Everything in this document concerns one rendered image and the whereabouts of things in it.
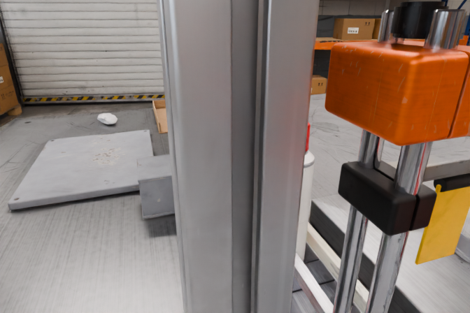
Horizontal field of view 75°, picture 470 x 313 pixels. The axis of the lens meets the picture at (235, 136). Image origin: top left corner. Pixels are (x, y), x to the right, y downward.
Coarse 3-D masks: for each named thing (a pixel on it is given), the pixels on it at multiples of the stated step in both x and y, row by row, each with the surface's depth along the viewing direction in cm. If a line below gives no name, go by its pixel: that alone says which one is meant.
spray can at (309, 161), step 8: (304, 160) 36; (312, 160) 37; (304, 168) 36; (312, 168) 37; (304, 176) 37; (312, 176) 38; (304, 184) 37; (304, 192) 38; (304, 200) 38; (304, 208) 39; (304, 216) 39; (304, 224) 40; (304, 232) 41; (304, 240) 41; (296, 248) 41; (304, 248) 42
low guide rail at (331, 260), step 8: (312, 232) 44; (312, 240) 43; (320, 240) 42; (312, 248) 44; (320, 248) 41; (328, 248) 41; (320, 256) 42; (328, 256) 40; (336, 256) 39; (328, 264) 40; (336, 264) 38; (336, 272) 38; (360, 288) 35; (360, 296) 34; (360, 304) 34
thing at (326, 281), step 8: (304, 256) 44; (312, 256) 44; (312, 264) 43; (320, 264) 43; (312, 272) 41; (320, 272) 41; (328, 272) 41; (296, 280) 40; (320, 280) 40; (328, 280) 40; (296, 288) 39; (328, 288) 39; (296, 296) 38; (304, 296) 38; (328, 296) 38; (296, 304) 37; (304, 304) 37; (352, 304) 37; (296, 312) 36; (304, 312) 36; (312, 312) 36; (352, 312) 36; (360, 312) 36
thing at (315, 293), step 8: (296, 256) 33; (296, 264) 32; (304, 264) 32; (296, 272) 32; (304, 272) 31; (304, 280) 30; (312, 280) 30; (304, 288) 30; (312, 288) 29; (320, 288) 29; (312, 296) 29; (320, 296) 28; (312, 304) 29; (320, 304) 28; (328, 304) 28; (320, 312) 28; (328, 312) 27
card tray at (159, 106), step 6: (156, 102) 129; (162, 102) 130; (156, 108) 130; (162, 108) 130; (156, 114) 111; (162, 114) 123; (156, 120) 114; (162, 120) 116; (162, 126) 109; (162, 132) 104
